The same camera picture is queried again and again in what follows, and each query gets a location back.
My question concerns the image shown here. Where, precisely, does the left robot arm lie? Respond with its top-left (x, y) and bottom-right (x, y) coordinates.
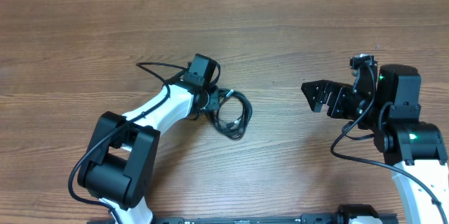
top-left (68, 53), bottom-right (221, 223)

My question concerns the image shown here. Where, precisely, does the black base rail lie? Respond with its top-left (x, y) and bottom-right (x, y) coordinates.
top-left (87, 204), bottom-right (399, 224)

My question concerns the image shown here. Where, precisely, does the thick black usb cable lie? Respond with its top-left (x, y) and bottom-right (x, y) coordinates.
top-left (210, 88), bottom-right (253, 141)

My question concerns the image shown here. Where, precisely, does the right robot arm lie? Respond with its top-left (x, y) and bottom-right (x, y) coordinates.
top-left (301, 62), bottom-right (448, 223)

